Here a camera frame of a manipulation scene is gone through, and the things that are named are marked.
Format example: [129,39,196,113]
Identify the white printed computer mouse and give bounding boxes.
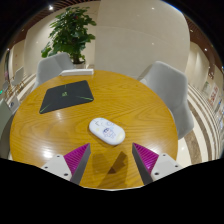
[88,117,126,146]

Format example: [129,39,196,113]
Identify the white power strip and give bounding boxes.
[59,68,95,77]

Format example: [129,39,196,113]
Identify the grey-green shell chair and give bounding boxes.
[0,98,18,159]

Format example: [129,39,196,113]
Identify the black mouse pad green lines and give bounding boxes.
[39,79,95,115]

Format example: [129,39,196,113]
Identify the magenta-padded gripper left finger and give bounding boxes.
[41,142,92,186]

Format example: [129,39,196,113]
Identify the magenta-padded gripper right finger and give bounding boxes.
[132,142,184,186]

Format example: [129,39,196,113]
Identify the small white chair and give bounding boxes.
[11,66,26,90]

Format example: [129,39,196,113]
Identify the large green potted plant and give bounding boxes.
[40,6,98,68]

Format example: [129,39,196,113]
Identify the light grey shell chair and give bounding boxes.
[137,60,195,140]
[31,52,76,93]

